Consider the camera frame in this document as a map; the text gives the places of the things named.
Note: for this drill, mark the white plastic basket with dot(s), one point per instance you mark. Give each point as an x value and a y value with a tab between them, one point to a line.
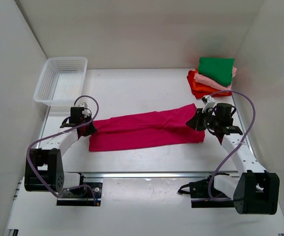
61	81

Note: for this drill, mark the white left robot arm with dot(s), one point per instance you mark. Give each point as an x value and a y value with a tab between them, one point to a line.
44	169

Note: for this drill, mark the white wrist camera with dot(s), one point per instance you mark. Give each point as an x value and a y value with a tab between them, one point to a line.
86	111
209	103

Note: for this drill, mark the magenta t-shirt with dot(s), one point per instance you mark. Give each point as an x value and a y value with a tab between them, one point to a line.
145	130

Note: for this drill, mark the pink folded t-shirt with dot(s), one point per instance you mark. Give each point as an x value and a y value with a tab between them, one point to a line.
214	79

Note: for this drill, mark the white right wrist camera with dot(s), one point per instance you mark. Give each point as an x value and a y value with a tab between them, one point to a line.
209	103

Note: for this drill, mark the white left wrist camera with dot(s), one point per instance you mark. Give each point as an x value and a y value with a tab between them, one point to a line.
86	111

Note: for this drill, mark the orange folded t-shirt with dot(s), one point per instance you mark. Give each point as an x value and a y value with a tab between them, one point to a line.
205	87

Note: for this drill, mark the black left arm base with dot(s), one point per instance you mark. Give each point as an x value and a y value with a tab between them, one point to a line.
81	189

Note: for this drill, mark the green folded t-shirt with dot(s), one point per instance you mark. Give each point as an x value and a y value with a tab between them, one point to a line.
218	69

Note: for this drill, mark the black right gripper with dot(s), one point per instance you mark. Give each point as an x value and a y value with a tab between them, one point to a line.
195	122

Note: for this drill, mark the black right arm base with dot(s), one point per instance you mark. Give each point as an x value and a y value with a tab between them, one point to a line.
199	197

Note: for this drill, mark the red folded t-shirt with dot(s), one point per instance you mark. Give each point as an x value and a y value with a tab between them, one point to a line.
201	85

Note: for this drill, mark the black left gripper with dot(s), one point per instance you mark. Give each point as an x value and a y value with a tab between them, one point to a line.
92	130

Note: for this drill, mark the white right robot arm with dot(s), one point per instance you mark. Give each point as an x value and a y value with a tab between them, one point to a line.
257	190

